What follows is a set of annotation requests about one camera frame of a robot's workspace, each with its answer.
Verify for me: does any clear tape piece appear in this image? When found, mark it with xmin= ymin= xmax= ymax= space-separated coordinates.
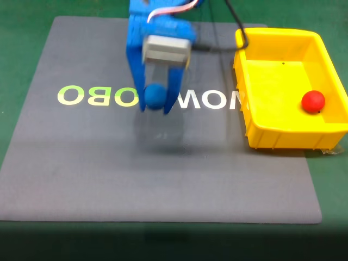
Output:
xmin=320 ymin=143 xmax=345 ymax=156

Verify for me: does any silver camera box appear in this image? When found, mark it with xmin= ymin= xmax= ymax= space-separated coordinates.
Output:
xmin=142 ymin=34 xmax=192 ymax=67

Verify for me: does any black cable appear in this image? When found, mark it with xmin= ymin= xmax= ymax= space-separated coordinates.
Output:
xmin=190 ymin=0 xmax=250 ymax=52

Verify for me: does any grey mat with NOWROBO print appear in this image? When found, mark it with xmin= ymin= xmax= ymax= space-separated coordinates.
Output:
xmin=0 ymin=15 xmax=323 ymax=225

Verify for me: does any blue ball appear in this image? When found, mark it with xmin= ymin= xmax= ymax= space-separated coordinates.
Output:
xmin=143 ymin=83 xmax=167 ymax=111

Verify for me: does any red ball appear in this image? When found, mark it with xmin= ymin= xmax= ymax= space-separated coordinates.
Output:
xmin=301 ymin=90 xmax=326 ymax=114

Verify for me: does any white red ribbon cable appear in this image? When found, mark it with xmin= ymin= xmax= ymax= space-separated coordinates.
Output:
xmin=146 ymin=0 xmax=201 ymax=24

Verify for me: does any yellow plastic bin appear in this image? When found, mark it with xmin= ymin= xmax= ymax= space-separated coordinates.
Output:
xmin=232 ymin=27 xmax=348 ymax=151

